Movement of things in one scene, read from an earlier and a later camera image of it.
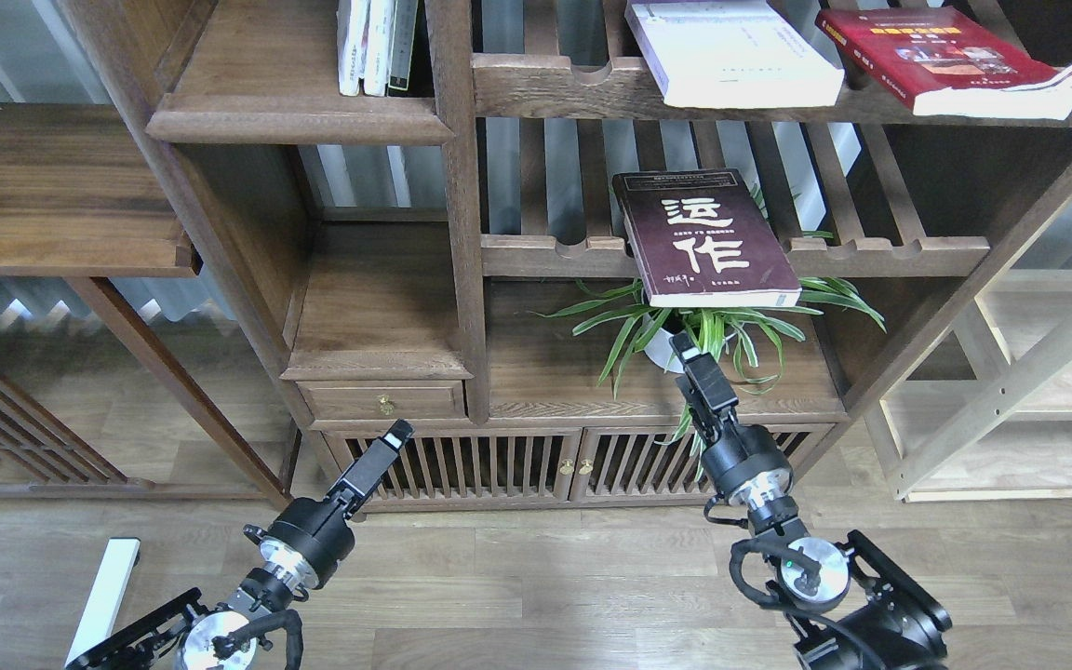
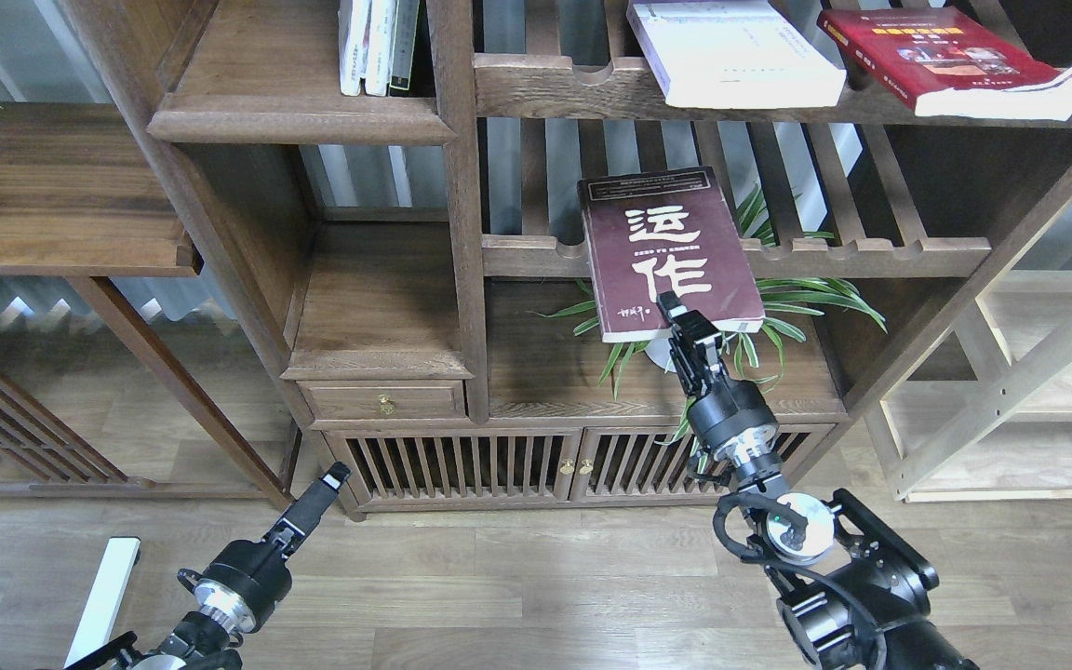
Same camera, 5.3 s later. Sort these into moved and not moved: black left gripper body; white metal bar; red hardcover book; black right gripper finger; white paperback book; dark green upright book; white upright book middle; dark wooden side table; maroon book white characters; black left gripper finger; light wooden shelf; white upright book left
Moved: maroon book white characters; black left gripper finger; black right gripper finger; black left gripper body
Not moved: light wooden shelf; white upright book left; red hardcover book; white paperback book; white upright book middle; white metal bar; dark wooden side table; dark green upright book
